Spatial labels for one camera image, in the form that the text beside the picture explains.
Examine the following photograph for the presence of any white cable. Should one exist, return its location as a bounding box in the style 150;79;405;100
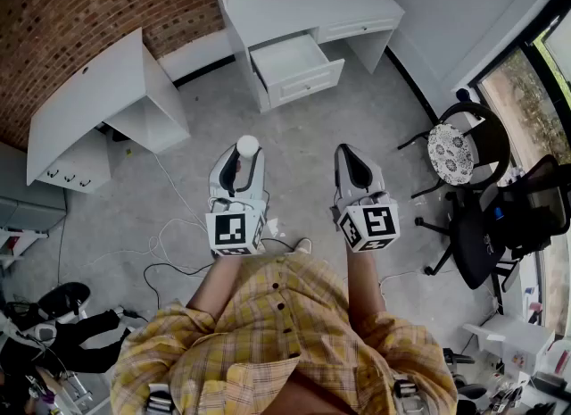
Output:
57;152;216;272

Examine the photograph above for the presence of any small white cylindrical object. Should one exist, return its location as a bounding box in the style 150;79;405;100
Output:
236;135;261;159

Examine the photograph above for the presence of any black cable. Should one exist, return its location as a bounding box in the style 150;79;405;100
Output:
143;237;296;311

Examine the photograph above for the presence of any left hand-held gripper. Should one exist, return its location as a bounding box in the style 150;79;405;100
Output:
205;143;269;257

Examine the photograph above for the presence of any black exercise machine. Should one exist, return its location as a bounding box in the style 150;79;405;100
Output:
0;281;136;415

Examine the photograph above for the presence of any black round-back chair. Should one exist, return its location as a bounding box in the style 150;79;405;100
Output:
396;101;512;201

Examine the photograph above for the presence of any person's left forearm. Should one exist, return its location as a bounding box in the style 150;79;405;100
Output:
185;253;245;321

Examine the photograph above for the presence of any white side cabinet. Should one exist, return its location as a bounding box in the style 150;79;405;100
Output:
26;27;192;195

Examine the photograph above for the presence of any black mesh office chair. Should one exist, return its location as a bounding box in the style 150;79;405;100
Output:
414;154;571;292

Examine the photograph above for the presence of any white desk with hutch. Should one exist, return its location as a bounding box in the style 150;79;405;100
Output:
207;0;406;114

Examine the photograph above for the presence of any yellow plaid shirt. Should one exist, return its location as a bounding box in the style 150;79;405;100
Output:
110;252;459;415

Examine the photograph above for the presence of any floral seat cushion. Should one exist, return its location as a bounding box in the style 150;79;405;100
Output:
426;123;475;187

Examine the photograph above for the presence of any glass window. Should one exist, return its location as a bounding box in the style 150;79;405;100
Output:
471;14;571;330

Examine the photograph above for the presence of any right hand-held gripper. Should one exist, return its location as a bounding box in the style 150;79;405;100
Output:
330;143;401;253

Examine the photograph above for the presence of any white low table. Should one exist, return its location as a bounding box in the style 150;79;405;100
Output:
461;314;557;375

